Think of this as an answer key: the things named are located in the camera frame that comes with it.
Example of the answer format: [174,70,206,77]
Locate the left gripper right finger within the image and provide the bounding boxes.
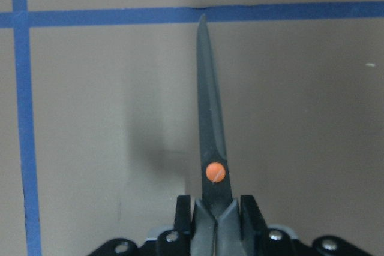
[241,195,267,235]

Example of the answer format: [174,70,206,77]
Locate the orange grey handled scissors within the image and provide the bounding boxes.
[191,16,245,255]

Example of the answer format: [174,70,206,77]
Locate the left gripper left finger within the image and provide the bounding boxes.
[173,195,191,235]

